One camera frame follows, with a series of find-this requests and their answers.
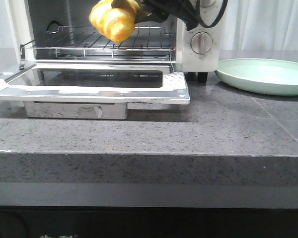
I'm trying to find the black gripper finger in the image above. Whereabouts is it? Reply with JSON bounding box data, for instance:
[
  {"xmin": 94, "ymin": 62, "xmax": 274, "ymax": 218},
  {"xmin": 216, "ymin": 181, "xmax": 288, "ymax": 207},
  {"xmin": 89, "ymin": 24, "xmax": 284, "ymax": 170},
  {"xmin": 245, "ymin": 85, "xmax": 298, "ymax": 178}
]
[
  {"xmin": 135, "ymin": 6, "xmax": 169, "ymax": 24},
  {"xmin": 112, "ymin": 0, "xmax": 127, "ymax": 7}
]

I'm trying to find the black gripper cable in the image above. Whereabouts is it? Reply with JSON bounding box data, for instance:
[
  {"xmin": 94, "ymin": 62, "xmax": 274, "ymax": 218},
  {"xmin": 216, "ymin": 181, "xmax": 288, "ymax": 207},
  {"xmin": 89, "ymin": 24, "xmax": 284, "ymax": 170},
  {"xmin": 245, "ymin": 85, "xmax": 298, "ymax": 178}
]
[{"xmin": 193, "ymin": 0, "xmax": 228, "ymax": 28}]

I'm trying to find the metal wire oven rack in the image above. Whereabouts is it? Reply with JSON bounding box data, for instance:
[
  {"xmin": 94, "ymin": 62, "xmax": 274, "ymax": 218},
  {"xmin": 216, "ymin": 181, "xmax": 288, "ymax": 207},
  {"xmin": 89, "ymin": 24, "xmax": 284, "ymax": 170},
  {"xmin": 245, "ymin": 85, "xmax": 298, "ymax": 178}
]
[{"xmin": 20, "ymin": 26, "xmax": 175, "ymax": 62}]

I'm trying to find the upper silver temperature knob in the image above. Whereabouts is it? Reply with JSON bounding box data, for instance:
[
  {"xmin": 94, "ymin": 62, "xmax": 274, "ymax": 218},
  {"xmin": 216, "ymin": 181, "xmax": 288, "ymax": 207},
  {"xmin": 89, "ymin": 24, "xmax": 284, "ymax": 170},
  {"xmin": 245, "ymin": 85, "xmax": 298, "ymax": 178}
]
[{"xmin": 200, "ymin": 0, "xmax": 216, "ymax": 8}]

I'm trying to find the metal door handle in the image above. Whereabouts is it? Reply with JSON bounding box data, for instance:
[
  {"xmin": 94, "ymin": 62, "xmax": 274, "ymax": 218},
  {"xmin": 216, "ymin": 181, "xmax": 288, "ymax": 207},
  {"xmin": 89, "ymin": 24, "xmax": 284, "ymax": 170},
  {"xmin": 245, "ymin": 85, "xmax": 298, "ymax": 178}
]
[{"xmin": 24, "ymin": 101, "xmax": 128, "ymax": 120}]

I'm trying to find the yellow striped bread roll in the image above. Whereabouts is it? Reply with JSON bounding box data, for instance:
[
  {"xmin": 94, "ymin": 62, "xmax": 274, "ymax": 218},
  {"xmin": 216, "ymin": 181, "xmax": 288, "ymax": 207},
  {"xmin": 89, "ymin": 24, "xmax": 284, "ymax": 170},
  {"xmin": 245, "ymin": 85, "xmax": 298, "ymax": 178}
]
[{"xmin": 89, "ymin": 0, "xmax": 140, "ymax": 43}]

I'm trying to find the glass oven door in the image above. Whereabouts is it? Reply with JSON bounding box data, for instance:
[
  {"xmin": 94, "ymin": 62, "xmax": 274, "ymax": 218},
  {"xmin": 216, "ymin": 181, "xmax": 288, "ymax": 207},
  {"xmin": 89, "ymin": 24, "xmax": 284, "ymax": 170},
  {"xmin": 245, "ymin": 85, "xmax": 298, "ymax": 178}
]
[{"xmin": 0, "ymin": 61, "xmax": 190, "ymax": 105}]

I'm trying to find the light green plate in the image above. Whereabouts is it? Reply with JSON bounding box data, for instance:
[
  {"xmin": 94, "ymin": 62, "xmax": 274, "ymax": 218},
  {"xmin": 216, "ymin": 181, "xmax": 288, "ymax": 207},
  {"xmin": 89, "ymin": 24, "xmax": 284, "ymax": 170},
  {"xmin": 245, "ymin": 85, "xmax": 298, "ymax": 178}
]
[{"xmin": 215, "ymin": 58, "xmax": 298, "ymax": 96}]

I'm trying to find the lower silver timer knob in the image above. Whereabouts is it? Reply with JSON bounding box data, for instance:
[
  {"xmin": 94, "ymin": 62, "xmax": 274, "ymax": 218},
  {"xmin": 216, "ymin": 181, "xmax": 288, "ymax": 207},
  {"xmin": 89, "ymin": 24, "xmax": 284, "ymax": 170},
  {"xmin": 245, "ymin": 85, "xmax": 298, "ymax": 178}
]
[{"xmin": 191, "ymin": 32, "xmax": 213, "ymax": 55}]

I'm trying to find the white Toshiba toaster oven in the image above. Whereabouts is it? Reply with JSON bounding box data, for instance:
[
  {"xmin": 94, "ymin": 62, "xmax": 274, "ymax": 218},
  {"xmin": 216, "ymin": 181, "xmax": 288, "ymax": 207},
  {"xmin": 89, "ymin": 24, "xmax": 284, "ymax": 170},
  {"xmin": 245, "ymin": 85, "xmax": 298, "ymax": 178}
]
[{"xmin": 12, "ymin": 0, "xmax": 227, "ymax": 83}]

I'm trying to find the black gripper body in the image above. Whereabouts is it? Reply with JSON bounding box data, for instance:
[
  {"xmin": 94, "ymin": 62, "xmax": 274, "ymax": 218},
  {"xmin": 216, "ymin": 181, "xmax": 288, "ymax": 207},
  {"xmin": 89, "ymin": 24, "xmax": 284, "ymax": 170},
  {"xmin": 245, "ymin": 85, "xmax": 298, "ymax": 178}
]
[{"xmin": 149, "ymin": 0, "xmax": 199, "ymax": 31}]

